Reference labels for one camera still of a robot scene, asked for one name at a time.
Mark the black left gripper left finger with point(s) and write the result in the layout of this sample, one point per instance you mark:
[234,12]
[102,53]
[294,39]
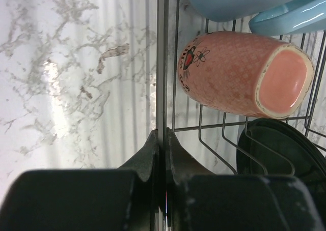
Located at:
[86,199]

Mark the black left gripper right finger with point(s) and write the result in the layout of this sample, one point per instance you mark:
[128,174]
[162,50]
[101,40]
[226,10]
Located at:
[197,199]

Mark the black plate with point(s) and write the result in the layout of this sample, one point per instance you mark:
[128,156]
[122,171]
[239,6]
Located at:
[281,149]

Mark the pink ceramic mug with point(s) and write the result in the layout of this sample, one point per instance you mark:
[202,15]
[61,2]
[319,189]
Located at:
[245,74]

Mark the light blue handled mug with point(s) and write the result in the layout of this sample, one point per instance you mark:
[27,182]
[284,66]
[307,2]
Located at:
[295,17]

